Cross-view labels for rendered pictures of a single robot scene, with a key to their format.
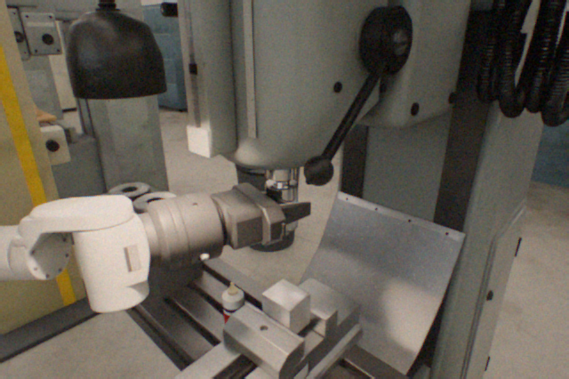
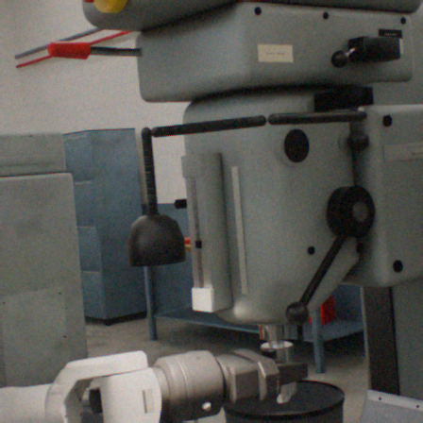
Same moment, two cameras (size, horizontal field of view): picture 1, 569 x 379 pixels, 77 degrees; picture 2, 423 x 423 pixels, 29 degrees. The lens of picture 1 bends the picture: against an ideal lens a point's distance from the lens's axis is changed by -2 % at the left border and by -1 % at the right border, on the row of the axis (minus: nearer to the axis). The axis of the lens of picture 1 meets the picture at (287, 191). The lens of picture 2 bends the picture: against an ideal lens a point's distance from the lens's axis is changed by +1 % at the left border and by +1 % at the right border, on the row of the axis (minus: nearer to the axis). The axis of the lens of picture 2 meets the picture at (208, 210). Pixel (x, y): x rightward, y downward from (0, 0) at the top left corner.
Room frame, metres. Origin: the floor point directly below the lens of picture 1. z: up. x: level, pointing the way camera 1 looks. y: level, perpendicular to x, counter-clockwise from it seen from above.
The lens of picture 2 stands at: (-0.70, -0.07, 1.53)
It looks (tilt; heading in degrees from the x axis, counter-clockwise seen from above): 3 degrees down; 8
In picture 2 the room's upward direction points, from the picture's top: 5 degrees counter-clockwise
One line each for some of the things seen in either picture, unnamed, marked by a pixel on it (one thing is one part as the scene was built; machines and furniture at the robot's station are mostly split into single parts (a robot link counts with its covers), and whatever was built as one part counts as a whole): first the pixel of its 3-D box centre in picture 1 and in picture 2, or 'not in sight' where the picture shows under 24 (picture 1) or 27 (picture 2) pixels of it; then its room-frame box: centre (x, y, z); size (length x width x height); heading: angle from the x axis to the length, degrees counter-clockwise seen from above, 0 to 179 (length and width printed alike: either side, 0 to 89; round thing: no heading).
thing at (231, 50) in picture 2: not in sight; (276, 58); (0.51, -0.02, 1.68); 0.34 x 0.24 x 0.10; 137
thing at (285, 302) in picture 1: (286, 308); not in sight; (0.47, 0.00, 1.05); 0.06 x 0.05 x 0.06; 49
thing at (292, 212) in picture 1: (292, 213); (289, 374); (0.45, -0.01, 1.23); 0.06 x 0.02 x 0.03; 123
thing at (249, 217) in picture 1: (223, 221); (221, 381); (0.43, 0.08, 1.23); 0.13 x 0.12 x 0.10; 33
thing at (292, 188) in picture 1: (281, 186); (277, 347); (0.48, 0.01, 1.26); 0.05 x 0.05 x 0.01
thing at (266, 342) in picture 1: (262, 338); not in sight; (0.43, 0.04, 1.02); 0.12 x 0.06 x 0.04; 49
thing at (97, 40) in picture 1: (115, 52); (155, 237); (0.31, 0.14, 1.45); 0.07 x 0.07 x 0.06
